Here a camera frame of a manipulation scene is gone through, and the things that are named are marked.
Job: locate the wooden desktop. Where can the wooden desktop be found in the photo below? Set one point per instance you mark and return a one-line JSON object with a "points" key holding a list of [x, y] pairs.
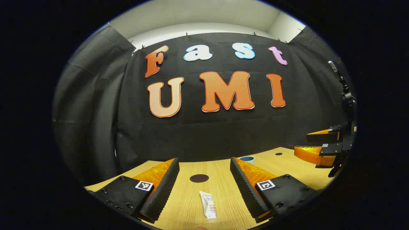
{"points": [[191, 204]]}

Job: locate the dark grey side cloth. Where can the dark grey side cloth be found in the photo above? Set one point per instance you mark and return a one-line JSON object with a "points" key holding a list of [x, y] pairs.
{"points": [[319, 80], [89, 111]]}

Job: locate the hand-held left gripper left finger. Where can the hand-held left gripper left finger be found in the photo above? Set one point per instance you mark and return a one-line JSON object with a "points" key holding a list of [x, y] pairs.
{"points": [[164, 188]]}

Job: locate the white toothpaste tube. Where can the white toothpaste tube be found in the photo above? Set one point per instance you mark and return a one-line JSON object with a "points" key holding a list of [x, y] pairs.
{"points": [[209, 206]]}

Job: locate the black backdrop cloth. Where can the black backdrop cloth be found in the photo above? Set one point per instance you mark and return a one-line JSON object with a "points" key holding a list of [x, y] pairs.
{"points": [[223, 127]]}

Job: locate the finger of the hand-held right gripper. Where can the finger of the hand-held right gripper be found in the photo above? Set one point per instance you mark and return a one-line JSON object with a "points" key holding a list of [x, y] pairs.
{"points": [[311, 155], [322, 136]]}

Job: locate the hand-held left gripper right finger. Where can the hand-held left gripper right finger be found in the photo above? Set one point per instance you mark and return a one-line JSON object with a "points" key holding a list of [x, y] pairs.
{"points": [[246, 188]]}

